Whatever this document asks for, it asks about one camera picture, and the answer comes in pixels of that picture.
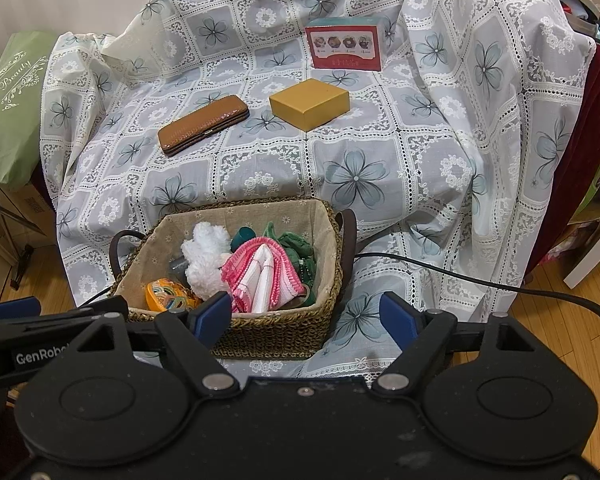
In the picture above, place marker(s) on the dark grey tube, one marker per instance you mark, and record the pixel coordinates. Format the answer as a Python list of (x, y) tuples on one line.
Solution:
[(179, 263)]

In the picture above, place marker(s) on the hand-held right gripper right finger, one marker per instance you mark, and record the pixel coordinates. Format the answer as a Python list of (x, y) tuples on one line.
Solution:
[(400, 320)]

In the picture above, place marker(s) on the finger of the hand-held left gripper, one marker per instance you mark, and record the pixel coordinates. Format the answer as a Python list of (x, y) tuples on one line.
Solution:
[(30, 345), (15, 307)]

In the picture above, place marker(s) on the white furniture panel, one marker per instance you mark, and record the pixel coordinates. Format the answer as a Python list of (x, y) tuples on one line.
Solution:
[(592, 255)]

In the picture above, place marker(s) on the dark red velvet cloth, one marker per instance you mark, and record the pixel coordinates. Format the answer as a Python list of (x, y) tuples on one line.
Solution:
[(580, 135)]

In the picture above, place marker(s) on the green cloth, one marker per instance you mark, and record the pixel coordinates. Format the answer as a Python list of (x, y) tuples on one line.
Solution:
[(292, 247)]

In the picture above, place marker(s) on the pink and white knitted cloth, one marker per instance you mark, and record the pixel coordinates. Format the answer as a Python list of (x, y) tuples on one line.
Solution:
[(262, 275)]

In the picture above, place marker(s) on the yellow box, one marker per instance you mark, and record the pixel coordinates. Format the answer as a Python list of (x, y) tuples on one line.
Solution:
[(310, 102)]

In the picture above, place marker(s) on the white floral lace cloth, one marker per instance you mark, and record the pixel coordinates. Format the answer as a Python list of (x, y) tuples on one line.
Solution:
[(370, 160)]

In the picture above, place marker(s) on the red and teal printed box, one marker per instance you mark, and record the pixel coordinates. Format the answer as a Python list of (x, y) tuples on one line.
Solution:
[(347, 42)]

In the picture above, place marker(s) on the brown wallet case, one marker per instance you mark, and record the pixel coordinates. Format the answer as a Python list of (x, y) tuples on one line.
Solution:
[(200, 125)]

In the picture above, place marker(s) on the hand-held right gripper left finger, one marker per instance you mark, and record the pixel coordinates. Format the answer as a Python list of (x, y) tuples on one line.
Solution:
[(212, 317)]

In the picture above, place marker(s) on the cardboard box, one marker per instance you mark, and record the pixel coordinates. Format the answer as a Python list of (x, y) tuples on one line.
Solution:
[(32, 207)]

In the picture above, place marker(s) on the woven basket with fabric liner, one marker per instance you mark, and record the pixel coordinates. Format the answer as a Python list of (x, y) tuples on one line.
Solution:
[(280, 332)]

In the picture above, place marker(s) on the white fluffy plush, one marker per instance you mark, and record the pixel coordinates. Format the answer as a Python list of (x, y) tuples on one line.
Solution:
[(205, 260)]

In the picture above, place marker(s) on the orange bowl toy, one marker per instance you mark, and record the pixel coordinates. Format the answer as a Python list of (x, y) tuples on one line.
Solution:
[(172, 296)]

